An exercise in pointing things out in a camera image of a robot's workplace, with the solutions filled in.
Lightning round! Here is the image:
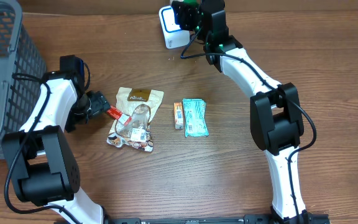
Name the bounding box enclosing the red snack packet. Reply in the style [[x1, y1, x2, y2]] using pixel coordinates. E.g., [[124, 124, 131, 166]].
[[106, 106, 132, 126]]

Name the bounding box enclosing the white snack bag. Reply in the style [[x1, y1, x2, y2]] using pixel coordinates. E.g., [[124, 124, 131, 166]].
[[107, 87, 164, 152]]

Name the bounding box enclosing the small orange box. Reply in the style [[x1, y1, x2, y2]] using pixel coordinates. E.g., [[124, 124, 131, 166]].
[[173, 102, 185, 130]]

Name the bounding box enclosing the teal snack pouch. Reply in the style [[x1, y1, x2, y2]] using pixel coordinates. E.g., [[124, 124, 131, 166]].
[[182, 98, 209, 138]]

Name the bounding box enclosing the green lidded jar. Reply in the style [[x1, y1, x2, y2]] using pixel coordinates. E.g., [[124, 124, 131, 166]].
[[183, 0, 199, 6]]

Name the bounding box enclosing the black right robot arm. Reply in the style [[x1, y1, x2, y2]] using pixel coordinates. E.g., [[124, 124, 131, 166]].
[[170, 1, 311, 223]]

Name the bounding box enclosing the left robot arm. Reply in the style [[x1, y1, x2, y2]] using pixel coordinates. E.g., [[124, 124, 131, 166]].
[[2, 55, 111, 223]]

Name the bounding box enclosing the white barcode scanner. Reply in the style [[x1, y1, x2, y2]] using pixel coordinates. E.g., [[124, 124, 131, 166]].
[[158, 6, 190, 49]]

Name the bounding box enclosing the grey plastic mesh basket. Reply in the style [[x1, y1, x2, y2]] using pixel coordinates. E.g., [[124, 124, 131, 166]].
[[0, 0, 47, 159]]

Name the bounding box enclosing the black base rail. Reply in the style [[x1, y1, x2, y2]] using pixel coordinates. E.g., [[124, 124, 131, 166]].
[[104, 213, 331, 224]]

